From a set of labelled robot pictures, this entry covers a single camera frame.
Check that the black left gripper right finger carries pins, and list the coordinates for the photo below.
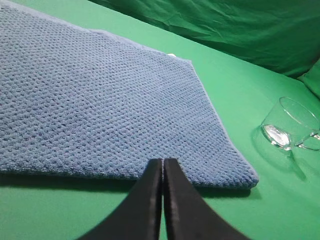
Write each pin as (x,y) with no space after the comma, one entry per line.
(187,215)

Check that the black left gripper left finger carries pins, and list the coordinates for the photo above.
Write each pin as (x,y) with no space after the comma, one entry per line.
(138,216)

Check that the transparent glass cup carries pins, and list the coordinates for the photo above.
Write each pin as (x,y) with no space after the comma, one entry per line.
(290,124)

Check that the blue folded towel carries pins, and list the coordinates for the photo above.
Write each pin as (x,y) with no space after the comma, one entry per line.
(87,103)

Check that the green backdrop cloth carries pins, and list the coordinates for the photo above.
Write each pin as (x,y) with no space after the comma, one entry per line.
(282,36)

